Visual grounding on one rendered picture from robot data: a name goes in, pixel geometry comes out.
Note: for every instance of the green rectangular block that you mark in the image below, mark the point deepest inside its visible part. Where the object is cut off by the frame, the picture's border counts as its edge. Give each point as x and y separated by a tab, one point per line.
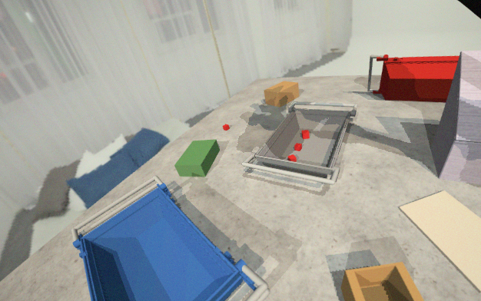
196	161

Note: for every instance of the tan rectangular block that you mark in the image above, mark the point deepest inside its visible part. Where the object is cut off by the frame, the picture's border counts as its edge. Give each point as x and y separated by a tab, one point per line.
280	94

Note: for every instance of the orange open-top tray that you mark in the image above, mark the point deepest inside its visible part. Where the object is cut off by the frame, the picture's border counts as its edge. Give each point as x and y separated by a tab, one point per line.
389	282

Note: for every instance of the red plastic tray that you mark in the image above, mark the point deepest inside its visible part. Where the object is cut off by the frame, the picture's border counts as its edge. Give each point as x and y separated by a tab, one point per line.
415	79

